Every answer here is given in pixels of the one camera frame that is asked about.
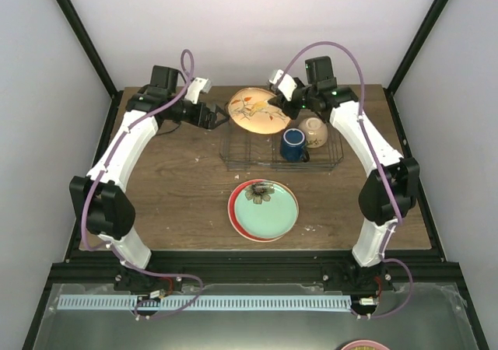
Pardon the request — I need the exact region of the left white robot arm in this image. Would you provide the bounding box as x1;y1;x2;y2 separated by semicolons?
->
69;65;229;291

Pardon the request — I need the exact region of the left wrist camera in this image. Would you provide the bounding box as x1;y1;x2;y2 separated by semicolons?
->
184;77;212;104

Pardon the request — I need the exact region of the cream ceramic bowl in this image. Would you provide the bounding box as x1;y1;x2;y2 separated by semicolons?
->
298;117;328;149

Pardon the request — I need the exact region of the light blue slotted cable duct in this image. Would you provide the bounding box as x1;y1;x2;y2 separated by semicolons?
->
56;294;352;313

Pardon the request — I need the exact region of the black aluminium frame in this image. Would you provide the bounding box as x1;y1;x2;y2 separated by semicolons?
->
23;0;489;349

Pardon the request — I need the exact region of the dark blue ceramic mug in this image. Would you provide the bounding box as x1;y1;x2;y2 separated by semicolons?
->
279;128;310;163

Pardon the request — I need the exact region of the red-rimmed white plate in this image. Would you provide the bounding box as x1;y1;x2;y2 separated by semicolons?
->
227;178;289;243

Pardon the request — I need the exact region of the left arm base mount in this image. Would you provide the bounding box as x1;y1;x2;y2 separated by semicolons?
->
110;266;185;294

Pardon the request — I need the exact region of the green-rimmed plate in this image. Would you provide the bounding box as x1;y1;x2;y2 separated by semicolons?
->
235;180;299;237

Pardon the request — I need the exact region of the grey wire dish rack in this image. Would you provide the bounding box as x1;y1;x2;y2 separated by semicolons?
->
219;124;345;172

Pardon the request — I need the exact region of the pink plate at bottom edge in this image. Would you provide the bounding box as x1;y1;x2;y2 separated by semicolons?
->
341;339;388;350

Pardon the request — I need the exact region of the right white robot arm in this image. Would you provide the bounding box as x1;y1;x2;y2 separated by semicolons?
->
268;56;420;290

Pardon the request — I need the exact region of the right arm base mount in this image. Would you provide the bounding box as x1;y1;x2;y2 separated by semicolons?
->
321;262;393;294

